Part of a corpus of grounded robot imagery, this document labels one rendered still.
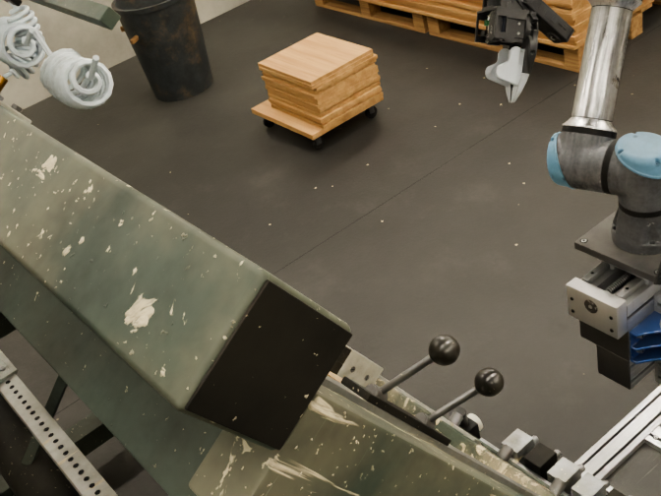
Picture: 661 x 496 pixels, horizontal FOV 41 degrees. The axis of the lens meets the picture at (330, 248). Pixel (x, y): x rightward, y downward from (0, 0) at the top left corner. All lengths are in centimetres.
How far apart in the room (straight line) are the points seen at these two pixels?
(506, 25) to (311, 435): 103
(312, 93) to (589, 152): 285
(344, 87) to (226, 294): 420
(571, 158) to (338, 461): 139
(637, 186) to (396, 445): 130
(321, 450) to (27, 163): 37
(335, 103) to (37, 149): 397
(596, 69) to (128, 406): 136
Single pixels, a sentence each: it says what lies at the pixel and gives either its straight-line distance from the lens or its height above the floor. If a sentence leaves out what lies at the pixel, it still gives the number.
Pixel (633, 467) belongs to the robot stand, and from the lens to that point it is 266.
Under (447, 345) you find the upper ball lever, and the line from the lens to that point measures 105.
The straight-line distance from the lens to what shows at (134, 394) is 91.
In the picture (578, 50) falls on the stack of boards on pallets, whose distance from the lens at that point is 502.
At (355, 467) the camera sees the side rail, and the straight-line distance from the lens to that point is 67.
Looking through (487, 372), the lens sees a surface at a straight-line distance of 115.
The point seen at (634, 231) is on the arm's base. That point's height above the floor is 109.
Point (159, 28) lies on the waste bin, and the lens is 564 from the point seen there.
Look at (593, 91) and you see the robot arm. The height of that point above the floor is 135.
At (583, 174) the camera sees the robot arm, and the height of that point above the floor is 121.
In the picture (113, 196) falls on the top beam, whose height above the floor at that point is 196.
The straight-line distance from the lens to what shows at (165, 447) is 85.
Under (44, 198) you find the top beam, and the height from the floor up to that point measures 194.
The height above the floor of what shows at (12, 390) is 102.
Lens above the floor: 227
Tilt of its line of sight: 35 degrees down
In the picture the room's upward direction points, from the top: 16 degrees counter-clockwise
